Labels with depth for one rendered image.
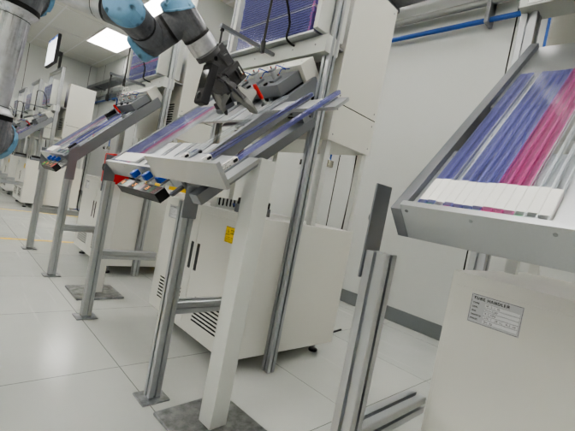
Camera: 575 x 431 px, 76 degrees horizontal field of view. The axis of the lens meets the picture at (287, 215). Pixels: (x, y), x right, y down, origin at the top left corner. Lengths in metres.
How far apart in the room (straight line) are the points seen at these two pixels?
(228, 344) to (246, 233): 0.32
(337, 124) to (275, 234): 0.57
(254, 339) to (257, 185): 0.73
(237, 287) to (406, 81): 2.43
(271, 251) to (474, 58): 2.07
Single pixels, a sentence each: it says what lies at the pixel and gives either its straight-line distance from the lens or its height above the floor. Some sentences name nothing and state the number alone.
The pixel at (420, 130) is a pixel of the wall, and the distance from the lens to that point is 2.96.
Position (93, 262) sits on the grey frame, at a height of 0.26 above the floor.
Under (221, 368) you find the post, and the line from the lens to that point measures 1.16.
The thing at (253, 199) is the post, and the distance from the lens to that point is 1.05.
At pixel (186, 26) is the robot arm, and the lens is 1.09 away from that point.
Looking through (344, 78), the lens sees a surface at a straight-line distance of 1.73.
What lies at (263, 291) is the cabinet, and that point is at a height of 0.33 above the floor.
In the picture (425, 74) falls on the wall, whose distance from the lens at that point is 3.11.
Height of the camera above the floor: 0.69
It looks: 2 degrees down
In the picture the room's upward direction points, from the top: 11 degrees clockwise
